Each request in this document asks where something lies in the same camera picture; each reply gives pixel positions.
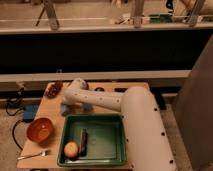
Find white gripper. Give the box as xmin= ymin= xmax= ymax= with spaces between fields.
xmin=60 ymin=97 xmax=93 ymax=116

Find green plastic tray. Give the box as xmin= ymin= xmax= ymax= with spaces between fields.
xmin=57 ymin=114 xmax=127 ymax=167

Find blue box on floor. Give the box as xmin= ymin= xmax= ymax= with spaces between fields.
xmin=23 ymin=105 xmax=38 ymax=123

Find dark red grapes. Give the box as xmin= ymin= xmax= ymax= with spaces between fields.
xmin=45 ymin=81 xmax=63 ymax=98

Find dark brush in tray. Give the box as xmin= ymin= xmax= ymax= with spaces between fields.
xmin=79 ymin=129 xmax=87 ymax=156

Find black floor cable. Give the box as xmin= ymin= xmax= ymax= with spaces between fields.
xmin=4 ymin=88 xmax=29 ymax=151

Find red-orange bowl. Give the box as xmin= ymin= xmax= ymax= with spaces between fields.
xmin=26 ymin=118 xmax=53 ymax=143

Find purple bowl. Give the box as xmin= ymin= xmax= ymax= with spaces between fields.
xmin=69 ymin=79 xmax=89 ymax=90

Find wooden table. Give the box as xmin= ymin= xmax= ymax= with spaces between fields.
xmin=17 ymin=82 xmax=149 ymax=171

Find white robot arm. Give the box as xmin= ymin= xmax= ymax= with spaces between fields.
xmin=62 ymin=78 xmax=177 ymax=171

